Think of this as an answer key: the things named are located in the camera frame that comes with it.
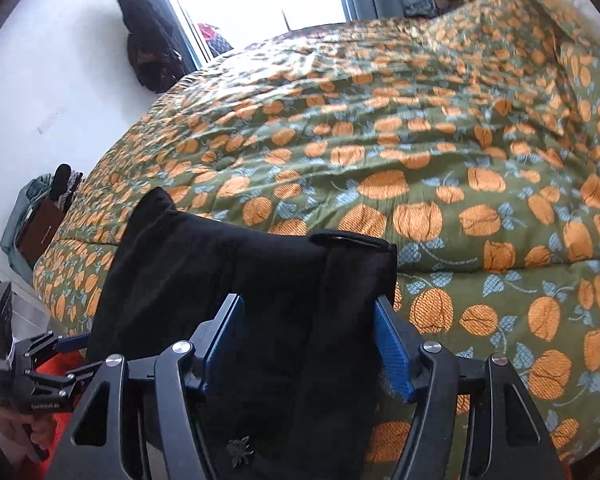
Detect teal cloth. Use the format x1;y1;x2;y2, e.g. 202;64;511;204
0;174;52;281

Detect green orange printed blanket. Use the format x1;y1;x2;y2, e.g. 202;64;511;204
32;0;600;466

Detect small red item by window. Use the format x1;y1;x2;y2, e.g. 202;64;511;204
197;22;234;56

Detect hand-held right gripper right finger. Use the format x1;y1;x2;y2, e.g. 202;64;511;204
374;297;566;480

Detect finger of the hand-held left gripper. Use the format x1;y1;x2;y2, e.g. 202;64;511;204
24;362;102;392
16;332;93;361

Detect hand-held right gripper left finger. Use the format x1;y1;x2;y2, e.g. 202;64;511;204
45;294;244;480

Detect person's left hand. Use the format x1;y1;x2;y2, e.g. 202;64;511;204
0;409;57;455

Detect black hanging bag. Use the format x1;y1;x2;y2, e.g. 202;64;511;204
117;0;188;95

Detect person's red clothing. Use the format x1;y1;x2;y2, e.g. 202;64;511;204
22;352;98;480

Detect black pants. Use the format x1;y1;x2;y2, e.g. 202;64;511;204
85;187;398;480

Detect grey folded cloth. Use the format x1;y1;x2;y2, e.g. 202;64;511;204
402;0;437;19

